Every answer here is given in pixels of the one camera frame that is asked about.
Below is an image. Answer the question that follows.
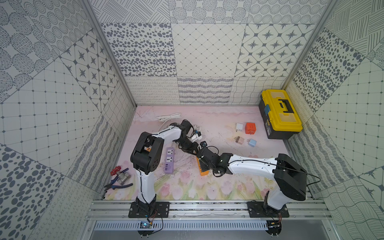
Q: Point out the small orange power strip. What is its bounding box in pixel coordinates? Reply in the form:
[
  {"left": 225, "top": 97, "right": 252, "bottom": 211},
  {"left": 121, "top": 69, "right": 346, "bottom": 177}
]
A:
[{"left": 196, "top": 157, "right": 210, "bottom": 176}]

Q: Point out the purple power strip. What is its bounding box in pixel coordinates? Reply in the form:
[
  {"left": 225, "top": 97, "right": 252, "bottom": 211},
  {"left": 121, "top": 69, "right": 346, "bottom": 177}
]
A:
[{"left": 164, "top": 148, "right": 175, "bottom": 174}]

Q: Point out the pink charger plug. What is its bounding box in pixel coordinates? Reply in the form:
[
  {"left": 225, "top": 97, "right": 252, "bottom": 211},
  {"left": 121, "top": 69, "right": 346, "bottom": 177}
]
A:
[{"left": 235, "top": 136, "right": 244, "bottom": 145}]

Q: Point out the blue charger plug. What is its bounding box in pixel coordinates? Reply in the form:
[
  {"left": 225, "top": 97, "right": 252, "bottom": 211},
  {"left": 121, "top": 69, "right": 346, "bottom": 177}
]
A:
[{"left": 248, "top": 139, "right": 257, "bottom": 148}]

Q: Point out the white charger plug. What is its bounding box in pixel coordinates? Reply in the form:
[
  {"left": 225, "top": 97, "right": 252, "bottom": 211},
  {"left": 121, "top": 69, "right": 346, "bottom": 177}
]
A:
[{"left": 235, "top": 123, "right": 244, "bottom": 132}]

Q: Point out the red cube adapter plug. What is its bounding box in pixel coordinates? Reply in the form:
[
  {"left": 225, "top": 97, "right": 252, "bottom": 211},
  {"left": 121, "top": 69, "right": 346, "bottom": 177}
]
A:
[{"left": 245, "top": 123, "right": 257, "bottom": 135}]

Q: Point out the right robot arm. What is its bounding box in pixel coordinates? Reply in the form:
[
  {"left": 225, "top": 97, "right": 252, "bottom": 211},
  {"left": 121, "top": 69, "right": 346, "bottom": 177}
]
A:
[{"left": 197, "top": 148, "right": 308, "bottom": 211}]

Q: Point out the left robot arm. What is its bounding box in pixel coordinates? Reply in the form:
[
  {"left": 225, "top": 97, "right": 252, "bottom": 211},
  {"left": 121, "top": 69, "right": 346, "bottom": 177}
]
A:
[{"left": 131, "top": 120, "right": 198, "bottom": 215}]

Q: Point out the yellow black toolbox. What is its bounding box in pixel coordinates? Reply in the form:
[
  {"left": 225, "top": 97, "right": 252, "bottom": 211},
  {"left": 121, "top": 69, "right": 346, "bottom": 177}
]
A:
[{"left": 259, "top": 90, "right": 303, "bottom": 140}]

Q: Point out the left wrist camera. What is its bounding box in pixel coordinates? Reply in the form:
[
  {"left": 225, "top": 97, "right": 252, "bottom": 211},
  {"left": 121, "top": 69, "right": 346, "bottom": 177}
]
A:
[{"left": 190, "top": 126, "right": 202, "bottom": 143}]

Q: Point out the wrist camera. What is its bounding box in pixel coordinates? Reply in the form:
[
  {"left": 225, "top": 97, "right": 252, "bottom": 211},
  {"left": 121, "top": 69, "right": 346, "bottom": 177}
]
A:
[
  {"left": 200, "top": 141, "right": 208, "bottom": 148},
  {"left": 190, "top": 126, "right": 202, "bottom": 143}
]

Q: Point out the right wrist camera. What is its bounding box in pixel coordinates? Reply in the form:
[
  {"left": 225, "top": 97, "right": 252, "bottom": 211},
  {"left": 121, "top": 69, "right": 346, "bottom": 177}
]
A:
[{"left": 200, "top": 141, "right": 208, "bottom": 148}]

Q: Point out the white strip cable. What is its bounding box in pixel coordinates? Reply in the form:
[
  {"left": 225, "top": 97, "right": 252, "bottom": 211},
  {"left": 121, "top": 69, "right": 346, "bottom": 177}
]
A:
[{"left": 155, "top": 112, "right": 183, "bottom": 123}]

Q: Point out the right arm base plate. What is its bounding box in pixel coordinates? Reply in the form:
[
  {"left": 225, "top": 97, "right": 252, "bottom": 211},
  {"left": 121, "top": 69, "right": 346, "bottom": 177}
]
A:
[{"left": 247, "top": 201, "right": 290, "bottom": 219}]

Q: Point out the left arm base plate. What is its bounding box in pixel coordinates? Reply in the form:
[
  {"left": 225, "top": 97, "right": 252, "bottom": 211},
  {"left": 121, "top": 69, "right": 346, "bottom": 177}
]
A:
[{"left": 128, "top": 201, "right": 170, "bottom": 218}]

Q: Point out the aluminium mounting rail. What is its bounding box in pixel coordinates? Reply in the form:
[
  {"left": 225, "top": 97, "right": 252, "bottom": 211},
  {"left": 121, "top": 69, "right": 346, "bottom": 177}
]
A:
[{"left": 85, "top": 200, "right": 332, "bottom": 221}]

